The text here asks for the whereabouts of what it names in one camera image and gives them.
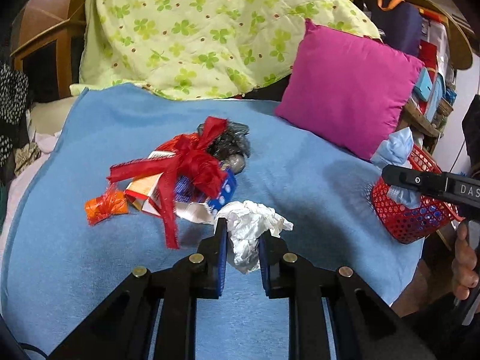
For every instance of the red plastic basket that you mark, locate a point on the red plastic basket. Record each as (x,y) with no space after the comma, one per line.
(408,222)

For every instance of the blue blanket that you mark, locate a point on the blue blanket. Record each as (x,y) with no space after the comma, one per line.
(93,251)

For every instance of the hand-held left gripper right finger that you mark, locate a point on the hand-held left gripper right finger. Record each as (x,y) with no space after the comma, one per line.
(263,264)

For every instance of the blue cardboard box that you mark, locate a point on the blue cardboard box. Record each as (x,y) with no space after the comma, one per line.
(423,84)

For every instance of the magenta pillow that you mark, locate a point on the magenta pillow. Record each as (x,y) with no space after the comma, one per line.
(348,90)

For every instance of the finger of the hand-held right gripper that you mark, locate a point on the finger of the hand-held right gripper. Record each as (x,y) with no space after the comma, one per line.
(412,179)

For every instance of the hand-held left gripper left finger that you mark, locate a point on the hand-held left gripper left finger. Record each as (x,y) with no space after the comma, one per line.
(222,255)

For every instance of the cream cushion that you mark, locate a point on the cream cushion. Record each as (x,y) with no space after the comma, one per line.
(48,114)

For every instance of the white paper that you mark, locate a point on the white paper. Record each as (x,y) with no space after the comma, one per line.
(247,225)

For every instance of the red mesh ribbon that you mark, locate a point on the red mesh ribbon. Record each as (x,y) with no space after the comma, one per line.
(195,157)

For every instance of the wooden cabinet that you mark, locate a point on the wooden cabinet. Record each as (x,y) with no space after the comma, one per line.
(45,60)

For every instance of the black plastic bag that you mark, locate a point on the black plastic bag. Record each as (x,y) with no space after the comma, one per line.
(228,142)

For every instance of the blue plastic bag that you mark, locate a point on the blue plastic bag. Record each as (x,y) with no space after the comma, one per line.
(395,150)

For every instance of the blue toothpaste box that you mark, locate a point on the blue toothpaste box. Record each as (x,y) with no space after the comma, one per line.
(225,191)

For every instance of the person's right hand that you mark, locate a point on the person's right hand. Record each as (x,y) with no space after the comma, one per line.
(462,266)

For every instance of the black white-dotted cloth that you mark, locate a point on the black white-dotted cloth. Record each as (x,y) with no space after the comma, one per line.
(11,101)

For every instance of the green clover print quilt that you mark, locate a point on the green clover print quilt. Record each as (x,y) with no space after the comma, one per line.
(202,26)

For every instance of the wooden shelf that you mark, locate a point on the wooden shelf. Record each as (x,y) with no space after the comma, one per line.
(420,123)

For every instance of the orange-red plastic bag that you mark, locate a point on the orange-red plastic bag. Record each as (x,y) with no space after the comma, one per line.
(107,206)

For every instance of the orange and white box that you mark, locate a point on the orange and white box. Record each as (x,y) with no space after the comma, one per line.
(144,192)

